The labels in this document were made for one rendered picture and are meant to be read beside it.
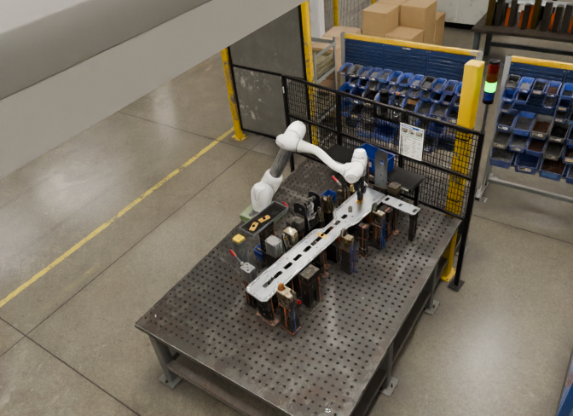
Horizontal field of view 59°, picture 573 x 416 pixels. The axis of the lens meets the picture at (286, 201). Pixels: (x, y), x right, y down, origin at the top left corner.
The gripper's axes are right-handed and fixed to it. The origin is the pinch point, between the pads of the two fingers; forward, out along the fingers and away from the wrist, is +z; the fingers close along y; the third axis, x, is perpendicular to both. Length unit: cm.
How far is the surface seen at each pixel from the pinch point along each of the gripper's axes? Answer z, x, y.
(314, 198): -11.0, -32.7, -17.7
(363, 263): 37, -27, 22
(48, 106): -220, -235, 133
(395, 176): 3.7, 40.3, 5.9
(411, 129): -35, 55, 10
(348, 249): 11.0, -43.3, 20.4
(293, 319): 23, -107, 23
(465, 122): -51, 58, 50
